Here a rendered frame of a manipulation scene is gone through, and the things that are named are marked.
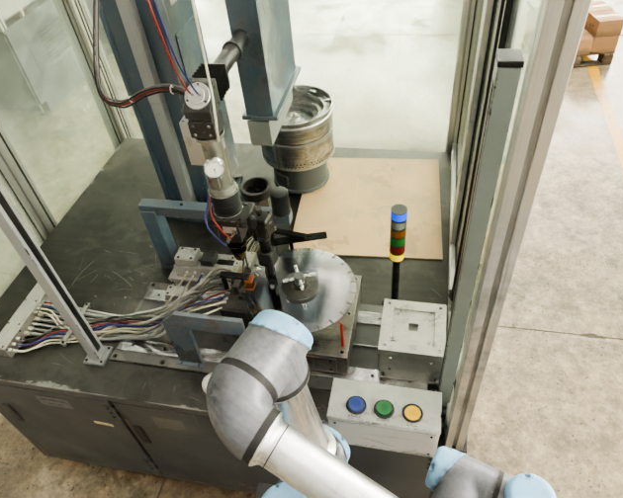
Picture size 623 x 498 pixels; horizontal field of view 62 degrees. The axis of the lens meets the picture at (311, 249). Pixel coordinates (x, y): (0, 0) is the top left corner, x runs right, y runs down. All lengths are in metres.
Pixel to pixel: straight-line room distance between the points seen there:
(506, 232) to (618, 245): 2.41
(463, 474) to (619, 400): 1.75
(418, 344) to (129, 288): 1.06
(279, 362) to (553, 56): 0.60
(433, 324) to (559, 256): 1.67
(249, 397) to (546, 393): 1.85
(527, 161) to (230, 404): 0.57
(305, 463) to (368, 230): 1.26
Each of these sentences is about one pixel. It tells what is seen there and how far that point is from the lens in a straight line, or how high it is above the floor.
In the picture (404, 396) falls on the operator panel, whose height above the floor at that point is 0.90.
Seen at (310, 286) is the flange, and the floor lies 0.96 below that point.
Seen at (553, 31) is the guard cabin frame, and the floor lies 1.84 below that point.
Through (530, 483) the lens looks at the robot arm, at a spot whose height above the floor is 1.26.
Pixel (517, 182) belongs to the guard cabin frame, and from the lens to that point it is 0.80.
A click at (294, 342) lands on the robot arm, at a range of 0.91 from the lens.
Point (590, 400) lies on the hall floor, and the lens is 2.59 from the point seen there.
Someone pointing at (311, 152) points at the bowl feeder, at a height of 0.97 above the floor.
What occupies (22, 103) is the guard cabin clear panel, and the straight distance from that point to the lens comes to 2.33.
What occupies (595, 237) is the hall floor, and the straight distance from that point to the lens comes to 3.27.
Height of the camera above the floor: 2.11
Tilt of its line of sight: 45 degrees down
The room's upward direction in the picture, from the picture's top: 7 degrees counter-clockwise
